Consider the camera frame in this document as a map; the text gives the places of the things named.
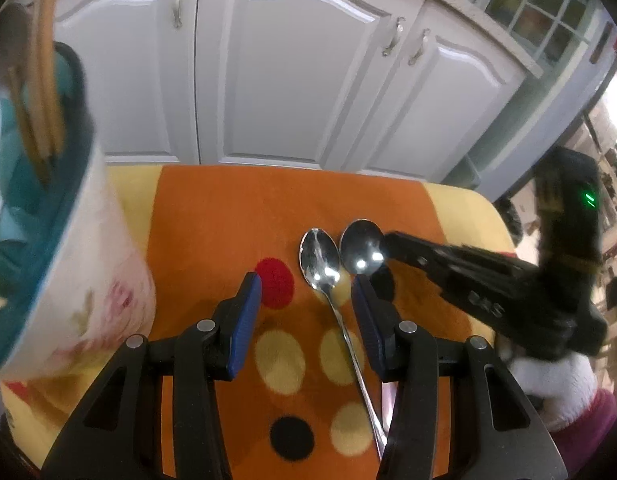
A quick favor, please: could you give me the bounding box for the white cabinet door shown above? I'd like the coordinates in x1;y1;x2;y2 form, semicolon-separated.
349;0;527;182
52;0;204;165
195;0;425;172

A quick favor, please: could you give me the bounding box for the orange and yellow dotted blanket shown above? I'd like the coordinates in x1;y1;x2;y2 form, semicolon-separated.
0;162;519;480

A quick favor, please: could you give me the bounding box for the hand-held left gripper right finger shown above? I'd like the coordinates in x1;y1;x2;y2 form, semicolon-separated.
349;274;569;480

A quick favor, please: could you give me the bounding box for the floral cup with teal inside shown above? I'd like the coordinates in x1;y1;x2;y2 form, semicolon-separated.
0;2;157;382

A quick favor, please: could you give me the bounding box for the dark furry object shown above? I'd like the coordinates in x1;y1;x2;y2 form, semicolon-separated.
493;197;525;250

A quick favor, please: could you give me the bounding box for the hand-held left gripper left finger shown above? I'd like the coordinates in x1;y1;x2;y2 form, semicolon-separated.
40;271;264;480

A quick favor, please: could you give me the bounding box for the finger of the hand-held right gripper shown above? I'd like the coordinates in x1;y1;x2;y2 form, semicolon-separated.
383;231;457;295

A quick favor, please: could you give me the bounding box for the speckled stone countertop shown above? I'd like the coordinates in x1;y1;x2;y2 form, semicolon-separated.
349;0;545;79

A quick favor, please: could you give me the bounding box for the metal spoon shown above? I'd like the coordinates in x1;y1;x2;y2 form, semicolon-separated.
339;218;387;276
299;227;389;461
0;2;44;181

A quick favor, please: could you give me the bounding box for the glass pane door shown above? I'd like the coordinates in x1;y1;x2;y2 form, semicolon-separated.
469;0;610;67

